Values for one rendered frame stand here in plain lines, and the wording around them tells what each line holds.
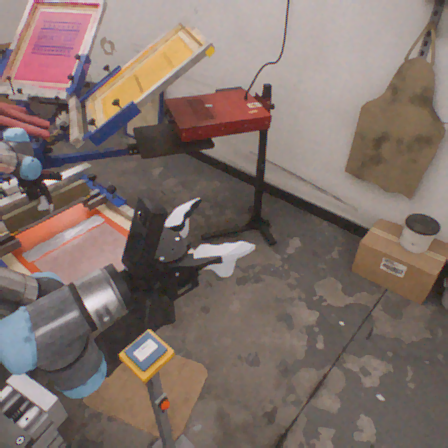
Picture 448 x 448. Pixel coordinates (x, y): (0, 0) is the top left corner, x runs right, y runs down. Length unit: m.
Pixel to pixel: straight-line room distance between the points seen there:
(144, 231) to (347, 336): 2.16
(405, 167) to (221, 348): 1.67
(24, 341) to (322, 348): 2.10
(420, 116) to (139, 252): 2.28
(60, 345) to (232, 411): 1.75
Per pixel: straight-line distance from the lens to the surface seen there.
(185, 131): 2.18
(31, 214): 1.67
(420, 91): 2.58
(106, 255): 1.60
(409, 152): 2.70
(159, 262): 0.53
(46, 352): 0.54
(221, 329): 2.45
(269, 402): 2.25
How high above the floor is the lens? 2.04
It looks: 40 degrees down
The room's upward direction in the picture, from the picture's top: straight up
